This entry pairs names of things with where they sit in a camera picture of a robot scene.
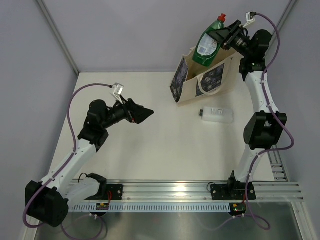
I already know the white slotted cable duct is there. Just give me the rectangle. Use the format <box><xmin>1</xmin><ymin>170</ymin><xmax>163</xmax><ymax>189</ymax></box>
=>
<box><xmin>69</xmin><ymin>202</ymin><xmax>231</xmax><ymax>213</ymax></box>

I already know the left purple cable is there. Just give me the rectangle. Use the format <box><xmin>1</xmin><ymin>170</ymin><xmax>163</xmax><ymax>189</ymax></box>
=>
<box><xmin>22</xmin><ymin>83</ymin><xmax>115</xmax><ymax>240</ymax></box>

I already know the clear bottle black cap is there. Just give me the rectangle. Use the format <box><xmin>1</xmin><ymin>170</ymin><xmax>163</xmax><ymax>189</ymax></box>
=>
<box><xmin>199</xmin><ymin>106</ymin><xmax>234</xmax><ymax>124</ymax></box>

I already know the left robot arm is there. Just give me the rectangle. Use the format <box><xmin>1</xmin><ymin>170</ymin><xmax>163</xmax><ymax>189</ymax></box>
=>
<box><xmin>22</xmin><ymin>98</ymin><xmax>154</xmax><ymax>228</ymax></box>

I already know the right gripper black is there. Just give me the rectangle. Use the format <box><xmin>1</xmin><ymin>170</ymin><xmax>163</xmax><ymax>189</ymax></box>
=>
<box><xmin>206</xmin><ymin>20</ymin><xmax>252</xmax><ymax>59</ymax></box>

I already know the aluminium front rail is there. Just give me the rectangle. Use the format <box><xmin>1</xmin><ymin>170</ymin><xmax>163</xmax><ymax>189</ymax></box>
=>
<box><xmin>67</xmin><ymin>178</ymin><xmax>306</xmax><ymax>203</ymax></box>

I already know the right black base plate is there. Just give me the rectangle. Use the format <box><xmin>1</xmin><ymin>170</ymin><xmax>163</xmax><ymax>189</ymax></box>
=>
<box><xmin>207</xmin><ymin>182</ymin><xmax>247</xmax><ymax>201</ymax></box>

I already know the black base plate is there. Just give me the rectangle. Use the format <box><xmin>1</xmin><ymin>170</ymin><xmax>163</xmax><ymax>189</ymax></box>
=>
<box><xmin>207</xmin><ymin>182</ymin><xmax>247</xmax><ymax>201</ymax></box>
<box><xmin>97</xmin><ymin>184</ymin><xmax>124</xmax><ymax>201</ymax></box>

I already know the green bottle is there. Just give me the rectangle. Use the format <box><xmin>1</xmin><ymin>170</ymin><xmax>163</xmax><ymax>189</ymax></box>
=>
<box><xmin>192</xmin><ymin>13</ymin><xmax>226</xmax><ymax>67</ymax></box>

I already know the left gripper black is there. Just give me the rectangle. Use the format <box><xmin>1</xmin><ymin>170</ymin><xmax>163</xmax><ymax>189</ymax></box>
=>
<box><xmin>101</xmin><ymin>95</ymin><xmax>154</xmax><ymax>130</ymax></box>

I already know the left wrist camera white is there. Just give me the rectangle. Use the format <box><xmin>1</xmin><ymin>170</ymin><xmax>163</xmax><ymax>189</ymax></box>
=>
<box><xmin>111</xmin><ymin>82</ymin><xmax>124</xmax><ymax>104</ymax></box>

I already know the canvas tote bag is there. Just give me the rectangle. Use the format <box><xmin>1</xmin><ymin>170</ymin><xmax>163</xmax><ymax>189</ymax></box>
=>
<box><xmin>169</xmin><ymin>47</ymin><xmax>243</xmax><ymax>104</ymax></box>

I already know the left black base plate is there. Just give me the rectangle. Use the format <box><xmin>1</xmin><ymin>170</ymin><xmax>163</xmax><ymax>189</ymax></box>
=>
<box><xmin>97</xmin><ymin>184</ymin><xmax>124</xmax><ymax>201</ymax></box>

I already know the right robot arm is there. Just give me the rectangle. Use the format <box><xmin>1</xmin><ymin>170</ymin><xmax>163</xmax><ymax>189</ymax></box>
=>
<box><xmin>208</xmin><ymin>20</ymin><xmax>287</xmax><ymax>201</ymax></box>

